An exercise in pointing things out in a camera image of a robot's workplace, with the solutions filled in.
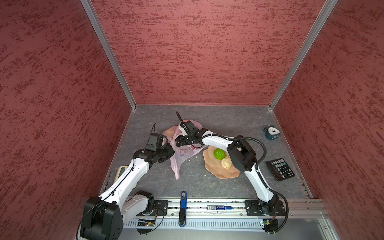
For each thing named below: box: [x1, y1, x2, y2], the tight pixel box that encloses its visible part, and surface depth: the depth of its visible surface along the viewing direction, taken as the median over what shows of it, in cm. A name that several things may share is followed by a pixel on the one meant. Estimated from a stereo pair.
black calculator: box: [266, 158, 295, 182], surface depth 87 cm
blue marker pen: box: [206, 205, 233, 210], surface depth 75 cm
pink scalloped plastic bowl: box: [203, 145, 241, 180], surface depth 89 cm
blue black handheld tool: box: [178, 191, 188, 228], surface depth 75 cm
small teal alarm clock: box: [263, 125, 282, 140], surface depth 102 cm
